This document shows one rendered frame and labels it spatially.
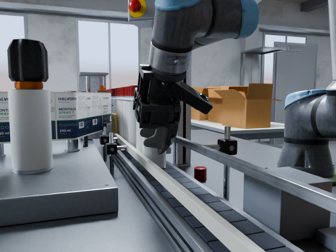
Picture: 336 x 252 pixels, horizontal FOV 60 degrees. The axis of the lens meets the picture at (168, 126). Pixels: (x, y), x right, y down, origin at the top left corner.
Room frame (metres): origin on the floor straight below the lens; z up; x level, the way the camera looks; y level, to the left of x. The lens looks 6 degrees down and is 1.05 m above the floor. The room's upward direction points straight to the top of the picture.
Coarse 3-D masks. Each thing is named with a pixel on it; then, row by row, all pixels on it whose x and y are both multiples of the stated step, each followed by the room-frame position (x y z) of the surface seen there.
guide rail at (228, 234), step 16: (128, 144) 0.82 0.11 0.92; (144, 160) 0.62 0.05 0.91; (160, 176) 0.51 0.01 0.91; (176, 192) 0.43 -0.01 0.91; (192, 208) 0.37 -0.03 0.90; (208, 208) 0.35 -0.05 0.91; (208, 224) 0.33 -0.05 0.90; (224, 224) 0.30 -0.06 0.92; (224, 240) 0.29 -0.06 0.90; (240, 240) 0.27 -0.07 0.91
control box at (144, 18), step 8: (128, 0) 0.95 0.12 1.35; (144, 0) 0.93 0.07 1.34; (152, 0) 0.92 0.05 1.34; (128, 8) 0.94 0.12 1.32; (144, 8) 0.93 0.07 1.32; (152, 8) 0.92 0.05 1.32; (128, 16) 0.95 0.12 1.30; (136, 16) 0.93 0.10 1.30; (144, 16) 0.93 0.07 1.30; (152, 16) 0.92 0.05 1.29; (136, 24) 0.98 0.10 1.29; (144, 24) 0.98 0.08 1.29; (152, 24) 0.98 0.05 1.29
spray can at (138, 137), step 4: (136, 120) 0.78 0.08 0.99; (136, 124) 0.78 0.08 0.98; (136, 128) 0.78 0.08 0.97; (140, 128) 0.77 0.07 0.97; (136, 132) 0.78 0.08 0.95; (136, 136) 0.78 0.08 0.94; (140, 136) 0.77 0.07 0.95; (136, 140) 0.78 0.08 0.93; (140, 140) 0.77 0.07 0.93; (136, 144) 0.78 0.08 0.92; (140, 144) 0.77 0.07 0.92; (136, 148) 0.78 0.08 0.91; (140, 148) 0.77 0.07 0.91
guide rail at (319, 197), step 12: (180, 144) 0.62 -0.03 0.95; (192, 144) 0.55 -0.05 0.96; (216, 156) 0.46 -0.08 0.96; (228, 156) 0.43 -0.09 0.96; (240, 168) 0.40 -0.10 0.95; (252, 168) 0.37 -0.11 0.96; (264, 168) 0.36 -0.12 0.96; (264, 180) 0.35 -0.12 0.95; (276, 180) 0.33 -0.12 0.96; (288, 180) 0.31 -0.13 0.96; (288, 192) 0.31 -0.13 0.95; (300, 192) 0.29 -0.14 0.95; (312, 192) 0.28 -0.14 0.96; (324, 192) 0.27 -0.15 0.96; (324, 204) 0.26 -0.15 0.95
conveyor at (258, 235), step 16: (144, 176) 0.63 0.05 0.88; (176, 176) 0.61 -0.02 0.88; (160, 192) 0.51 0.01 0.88; (192, 192) 0.51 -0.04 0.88; (208, 192) 0.51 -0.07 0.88; (176, 208) 0.43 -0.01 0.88; (224, 208) 0.43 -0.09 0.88; (192, 224) 0.38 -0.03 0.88; (240, 224) 0.38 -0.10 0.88; (208, 240) 0.33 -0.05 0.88; (256, 240) 0.33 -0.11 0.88; (272, 240) 0.33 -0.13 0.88
